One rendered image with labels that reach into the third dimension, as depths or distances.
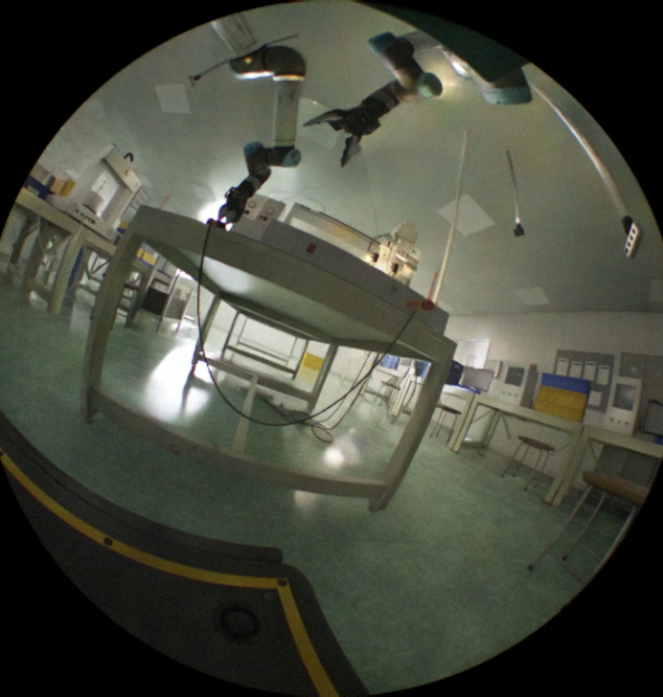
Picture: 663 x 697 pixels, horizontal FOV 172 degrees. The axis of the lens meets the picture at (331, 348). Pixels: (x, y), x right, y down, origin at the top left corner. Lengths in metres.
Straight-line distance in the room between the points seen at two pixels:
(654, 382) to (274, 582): 4.01
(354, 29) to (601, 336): 4.85
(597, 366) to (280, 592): 4.41
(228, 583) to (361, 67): 2.60
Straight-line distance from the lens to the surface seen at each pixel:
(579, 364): 4.45
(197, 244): 0.66
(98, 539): 0.25
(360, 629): 0.64
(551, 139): 2.53
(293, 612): 0.24
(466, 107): 2.38
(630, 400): 2.65
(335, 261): 0.68
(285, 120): 0.83
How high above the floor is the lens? 0.53
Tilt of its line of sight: 2 degrees up
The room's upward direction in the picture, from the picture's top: 21 degrees clockwise
